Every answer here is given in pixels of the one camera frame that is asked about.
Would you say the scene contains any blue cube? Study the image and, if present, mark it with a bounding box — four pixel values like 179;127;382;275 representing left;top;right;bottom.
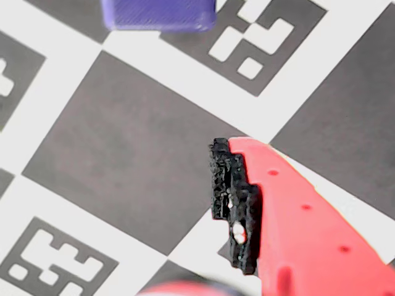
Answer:
101;0;217;33

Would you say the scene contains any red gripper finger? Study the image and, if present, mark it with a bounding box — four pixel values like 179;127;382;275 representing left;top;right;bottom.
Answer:
138;279;247;296
209;137;395;296

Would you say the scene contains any black white marker checkerboard mat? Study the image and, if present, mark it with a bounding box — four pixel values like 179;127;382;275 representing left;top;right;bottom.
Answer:
0;0;395;296

